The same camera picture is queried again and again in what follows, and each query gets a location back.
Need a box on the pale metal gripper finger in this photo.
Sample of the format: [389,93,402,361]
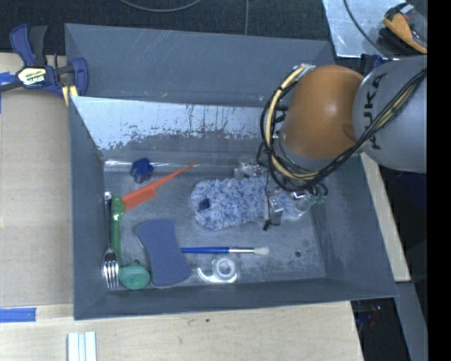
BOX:
[291,196,311,220]
[270,198,286,226]

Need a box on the blue and white fluffy cloth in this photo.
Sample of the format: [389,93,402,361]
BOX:
[190,176,306,232]

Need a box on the clear tape dispenser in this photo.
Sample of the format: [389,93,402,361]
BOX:
[195,257,239,285]

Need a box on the blue flat oblong pad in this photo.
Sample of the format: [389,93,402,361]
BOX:
[134,217,192,288]

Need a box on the orange tail comb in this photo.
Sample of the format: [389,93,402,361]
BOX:
[121,161,198,212]

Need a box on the dark blue flower-shaped toy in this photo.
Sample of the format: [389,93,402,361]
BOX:
[130,157,155,184]

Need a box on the grey metal bin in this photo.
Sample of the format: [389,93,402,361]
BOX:
[64,23,399,321]

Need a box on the green plastic spoon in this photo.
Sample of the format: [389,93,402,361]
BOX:
[110,195,152,291]

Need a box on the silver metal fork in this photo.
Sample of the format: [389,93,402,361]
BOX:
[101,190,120,290]

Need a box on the pale wood flat board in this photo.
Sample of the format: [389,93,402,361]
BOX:
[0,88,76,310]

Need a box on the blue handled paintbrush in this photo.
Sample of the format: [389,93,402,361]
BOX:
[180,245,271,257]

